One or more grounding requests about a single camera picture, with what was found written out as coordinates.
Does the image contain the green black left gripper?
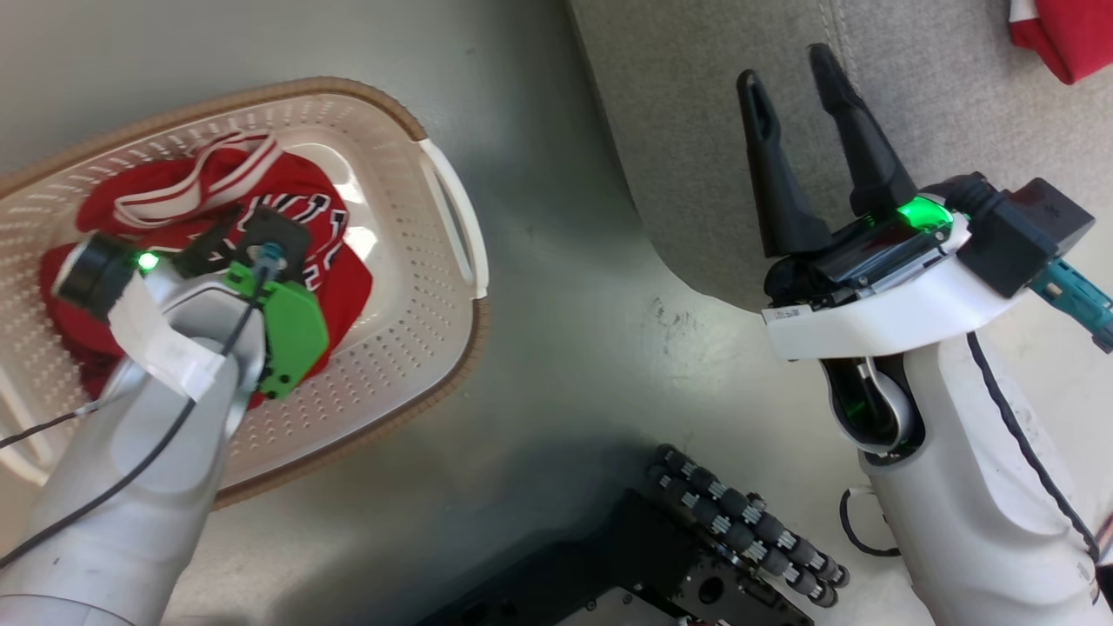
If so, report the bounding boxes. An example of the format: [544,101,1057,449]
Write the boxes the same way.
[172,207,331,401]

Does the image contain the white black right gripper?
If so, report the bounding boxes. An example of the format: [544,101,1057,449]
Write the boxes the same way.
[736,43,1020,363]

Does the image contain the red jersey with striped trim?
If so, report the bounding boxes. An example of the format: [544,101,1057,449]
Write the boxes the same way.
[37,130,375,410]

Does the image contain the plain red mesh garment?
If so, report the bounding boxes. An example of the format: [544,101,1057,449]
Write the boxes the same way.
[1009,0,1113,85]

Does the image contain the white perforated laundry basket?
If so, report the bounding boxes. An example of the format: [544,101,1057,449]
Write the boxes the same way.
[0,77,490,509]

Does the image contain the black roller omni wheel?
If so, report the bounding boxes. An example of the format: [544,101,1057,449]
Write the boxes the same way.
[645,443,850,609]

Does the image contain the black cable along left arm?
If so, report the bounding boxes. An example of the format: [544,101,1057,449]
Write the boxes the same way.
[0,265,279,570]

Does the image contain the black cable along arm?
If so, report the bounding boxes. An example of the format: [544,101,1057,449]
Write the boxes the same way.
[963,330,1105,562]
[0,265,279,570]

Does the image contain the teal cable connector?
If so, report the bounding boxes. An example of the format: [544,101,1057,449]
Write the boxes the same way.
[1030,259,1113,354]
[250,242,289,281]

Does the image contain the thin black grey cable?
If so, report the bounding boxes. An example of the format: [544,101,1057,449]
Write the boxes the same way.
[0,402,103,450]

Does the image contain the black cable along right arm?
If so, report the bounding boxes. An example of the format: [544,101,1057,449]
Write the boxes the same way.
[963,330,1105,562]

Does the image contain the short black looped cable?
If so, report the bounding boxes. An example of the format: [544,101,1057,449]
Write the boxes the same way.
[837,485,902,558]

